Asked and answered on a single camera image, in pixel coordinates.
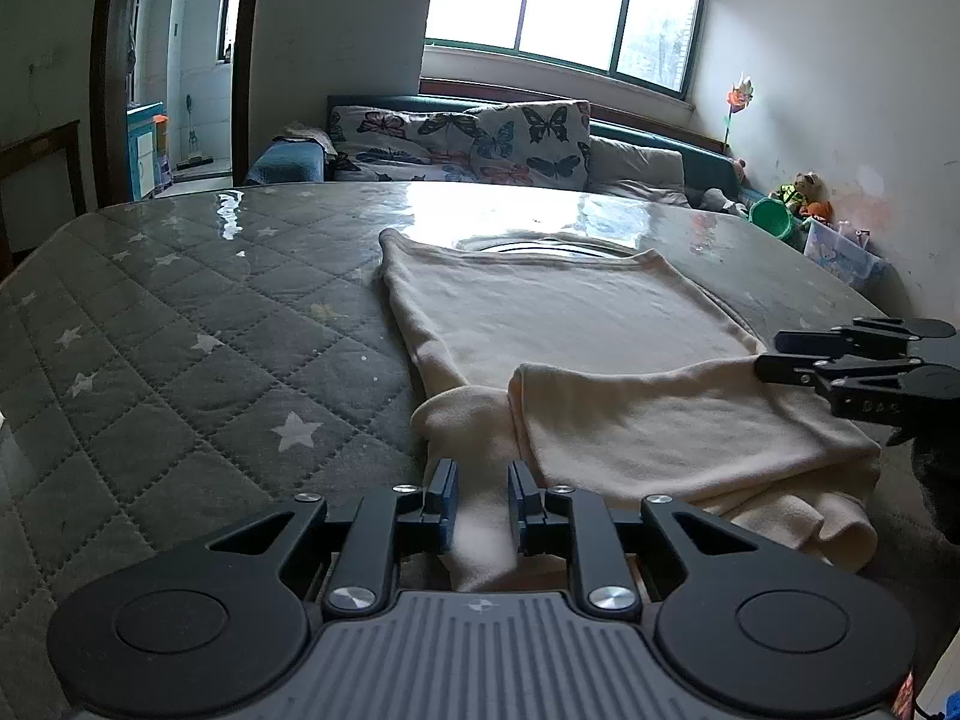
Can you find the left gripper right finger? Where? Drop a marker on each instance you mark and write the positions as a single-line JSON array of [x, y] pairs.
[[576, 525]]

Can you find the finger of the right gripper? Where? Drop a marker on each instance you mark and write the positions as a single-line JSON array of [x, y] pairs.
[[874, 338], [913, 397]]

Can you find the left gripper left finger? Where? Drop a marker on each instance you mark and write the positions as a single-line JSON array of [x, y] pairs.
[[389, 525]]

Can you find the cream sweater garment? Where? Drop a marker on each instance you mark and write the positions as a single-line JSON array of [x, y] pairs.
[[621, 377]]

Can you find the clear plastic storage box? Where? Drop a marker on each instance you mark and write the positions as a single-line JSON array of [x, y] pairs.
[[852, 264]]

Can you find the green plastic bucket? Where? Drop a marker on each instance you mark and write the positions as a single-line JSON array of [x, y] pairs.
[[774, 217]]

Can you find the plush toy bear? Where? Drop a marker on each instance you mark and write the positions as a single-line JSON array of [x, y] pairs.
[[806, 197]]

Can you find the teal sofa bench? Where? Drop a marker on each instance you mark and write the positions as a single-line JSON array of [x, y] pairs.
[[712, 182]]

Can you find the beige cushion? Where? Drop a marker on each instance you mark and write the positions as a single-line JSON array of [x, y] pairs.
[[636, 172]]

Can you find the grey quilted star table cover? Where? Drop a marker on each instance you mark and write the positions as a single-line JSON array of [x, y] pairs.
[[171, 366]]

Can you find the colourful pinwheel toy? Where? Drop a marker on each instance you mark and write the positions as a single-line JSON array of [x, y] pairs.
[[739, 97]]

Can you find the black round induction cooktop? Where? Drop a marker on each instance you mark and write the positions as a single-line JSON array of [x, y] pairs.
[[556, 245]]

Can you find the butterfly pillow lying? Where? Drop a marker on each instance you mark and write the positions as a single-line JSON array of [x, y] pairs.
[[381, 145]]

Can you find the butterfly pillow upright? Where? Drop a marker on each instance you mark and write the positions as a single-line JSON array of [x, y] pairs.
[[544, 144]]

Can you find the blue toy shelf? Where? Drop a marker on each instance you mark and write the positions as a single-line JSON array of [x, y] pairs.
[[147, 150]]

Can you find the window with green frame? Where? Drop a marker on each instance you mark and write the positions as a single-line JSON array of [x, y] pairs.
[[643, 42]]

